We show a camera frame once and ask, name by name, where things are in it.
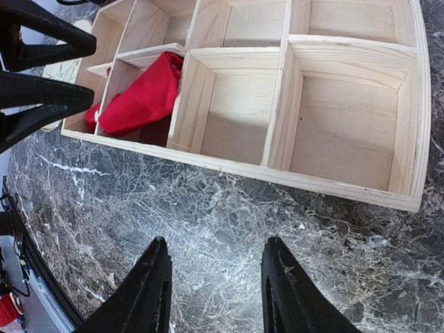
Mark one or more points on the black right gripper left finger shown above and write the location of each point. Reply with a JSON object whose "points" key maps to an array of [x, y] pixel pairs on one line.
{"points": [[142, 302]]}

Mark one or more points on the red sock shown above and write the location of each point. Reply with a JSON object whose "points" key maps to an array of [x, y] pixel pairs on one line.
{"points": [[149, 99]]}

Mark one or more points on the wooden compartment tray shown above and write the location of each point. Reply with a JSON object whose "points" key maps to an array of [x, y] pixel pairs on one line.
{"points": [[325, 96]]}

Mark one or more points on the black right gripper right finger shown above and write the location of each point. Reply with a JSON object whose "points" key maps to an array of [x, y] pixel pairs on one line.
{"points": [[291, 302]]}

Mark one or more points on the cream plate with bird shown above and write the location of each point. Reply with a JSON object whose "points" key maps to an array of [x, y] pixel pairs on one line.
{"points": [[65, 71]]}

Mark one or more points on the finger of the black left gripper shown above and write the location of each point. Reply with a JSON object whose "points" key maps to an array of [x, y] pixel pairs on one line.
{"points": [[61, 40], [45, 102]]}

